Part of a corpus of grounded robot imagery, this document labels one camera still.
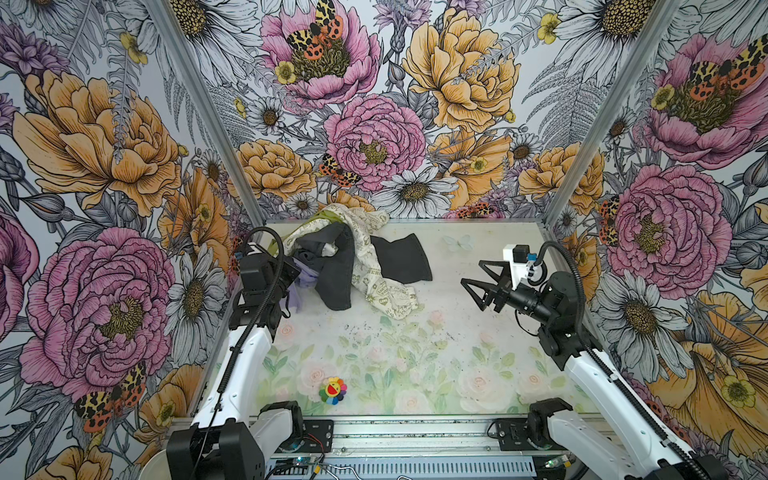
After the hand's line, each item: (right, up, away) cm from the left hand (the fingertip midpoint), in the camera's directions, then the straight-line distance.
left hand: (296, 264), depth 81 cm
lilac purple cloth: (-1, -5, +12) cm, 14 cm away
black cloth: (+30, 0, +32) cm, 44 cm away
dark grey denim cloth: (+8, -4, +14) cm, 17 cm away
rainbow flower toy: (+10, -34, 0) cm, 35 cm away
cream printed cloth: (+25, -11, +16) cm, 31 cm away
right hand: (+44, -3, -10) cm, 45 cm away
